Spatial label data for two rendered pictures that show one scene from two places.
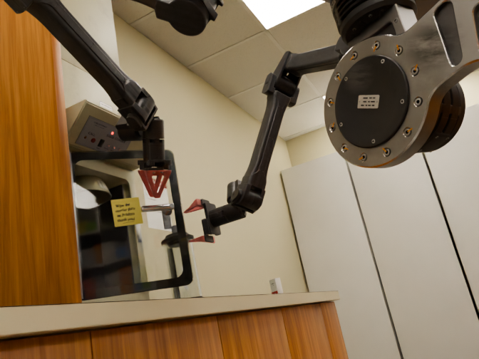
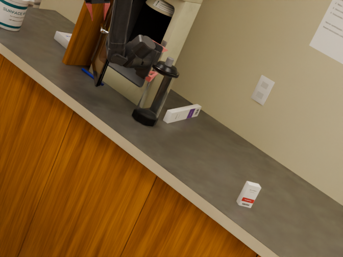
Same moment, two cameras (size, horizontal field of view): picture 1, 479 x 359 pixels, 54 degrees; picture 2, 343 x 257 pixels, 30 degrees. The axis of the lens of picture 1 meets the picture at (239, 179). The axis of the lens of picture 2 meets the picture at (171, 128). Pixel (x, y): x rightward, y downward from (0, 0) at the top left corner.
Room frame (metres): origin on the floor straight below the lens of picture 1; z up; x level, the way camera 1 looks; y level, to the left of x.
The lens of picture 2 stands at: (1.87, -2.08, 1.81)
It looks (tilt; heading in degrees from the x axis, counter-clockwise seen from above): 20 degrees down; 97
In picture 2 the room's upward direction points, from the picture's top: 24 degrees clockwise
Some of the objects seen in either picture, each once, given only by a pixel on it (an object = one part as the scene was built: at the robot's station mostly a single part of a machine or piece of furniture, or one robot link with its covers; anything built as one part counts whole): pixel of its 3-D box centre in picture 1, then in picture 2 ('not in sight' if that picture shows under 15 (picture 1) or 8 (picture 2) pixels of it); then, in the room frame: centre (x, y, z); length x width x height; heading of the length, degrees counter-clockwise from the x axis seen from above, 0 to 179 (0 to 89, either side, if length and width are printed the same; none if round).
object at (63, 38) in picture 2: not in sight; (74, 43); (0.98, 0.66, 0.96); 0.16 x 0.12 x 0.04; 148
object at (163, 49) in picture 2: (197, 212); (157, 52); (1.45, 0.15, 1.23); 0.09 x 0.07 x 0.07; 67
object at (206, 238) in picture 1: (201, 233); (150, 69); (1.45, 0.15, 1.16); 0.09 x 0.07 x 0.07; 67
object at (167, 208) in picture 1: (157, 209); (106, 29); (1.22, 0.24, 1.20); 0.10 x 0.05 x 0.03; 116
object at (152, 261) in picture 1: (128, 218); (111, 29); (1.21, 0.31, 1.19); 0.30 x 0.01 x 0.40; 116
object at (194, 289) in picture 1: (182, 271); (155, 93); (1.49, 0.23, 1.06); 0.11 x 0.11 x 0.21
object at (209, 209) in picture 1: (218, 216); (142, 60); (1.42, 0.09, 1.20); 0.07 x 0.07 x 0.10; 67
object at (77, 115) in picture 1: (112, 138); not in sight; (1.27, 0.35, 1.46); 0.32 x 0.12 x 0.10; 157
